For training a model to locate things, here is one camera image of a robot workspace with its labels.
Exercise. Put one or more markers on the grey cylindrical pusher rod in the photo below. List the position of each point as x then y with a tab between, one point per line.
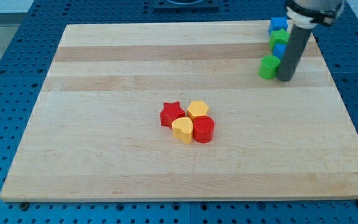
295	47

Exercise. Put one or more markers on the yellow heart block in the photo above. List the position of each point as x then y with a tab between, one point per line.
183	129

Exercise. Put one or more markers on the green star block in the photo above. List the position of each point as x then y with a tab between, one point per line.
278	37

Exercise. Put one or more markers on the small blue block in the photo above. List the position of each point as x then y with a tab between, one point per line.
279	50

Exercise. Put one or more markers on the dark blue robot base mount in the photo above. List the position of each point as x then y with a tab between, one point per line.
183	5

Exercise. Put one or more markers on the yellow hexagon block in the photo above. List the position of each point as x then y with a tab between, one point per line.
197	109

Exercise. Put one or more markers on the red star block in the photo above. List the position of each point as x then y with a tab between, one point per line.
171	112

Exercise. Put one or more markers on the green cylinder block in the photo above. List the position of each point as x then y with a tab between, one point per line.
268	67

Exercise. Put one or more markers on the red cylinder block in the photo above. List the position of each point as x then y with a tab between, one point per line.
203	129

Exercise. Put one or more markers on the light wooden board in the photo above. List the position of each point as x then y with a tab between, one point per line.
94	134

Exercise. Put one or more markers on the blue cube block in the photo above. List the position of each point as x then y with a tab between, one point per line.
277	23

